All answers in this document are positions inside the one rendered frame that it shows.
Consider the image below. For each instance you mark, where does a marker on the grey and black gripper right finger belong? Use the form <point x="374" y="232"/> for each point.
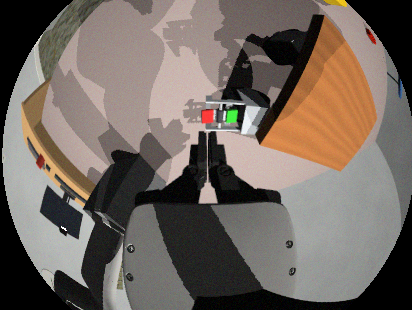
<point x="223" y="179"/>

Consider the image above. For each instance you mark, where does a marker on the red toy building brick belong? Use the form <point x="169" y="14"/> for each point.
<point x="370" y="35"/>

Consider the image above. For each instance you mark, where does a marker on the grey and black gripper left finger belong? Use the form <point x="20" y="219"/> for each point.
<point x="187" y="187"/>

